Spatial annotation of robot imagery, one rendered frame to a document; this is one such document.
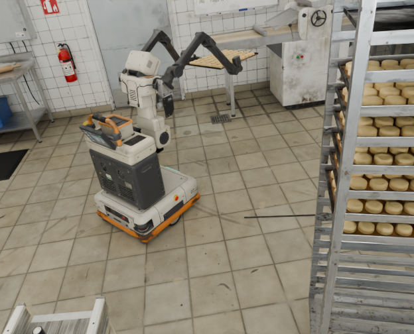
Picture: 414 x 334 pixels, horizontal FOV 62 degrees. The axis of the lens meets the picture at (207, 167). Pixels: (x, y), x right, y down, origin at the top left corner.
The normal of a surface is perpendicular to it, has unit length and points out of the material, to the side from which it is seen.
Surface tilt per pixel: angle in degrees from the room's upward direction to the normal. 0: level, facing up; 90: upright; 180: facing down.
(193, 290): 0
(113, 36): 90
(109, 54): 90
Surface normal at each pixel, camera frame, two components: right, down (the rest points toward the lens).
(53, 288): -0.11, -0.83
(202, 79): 0.12, 0.53
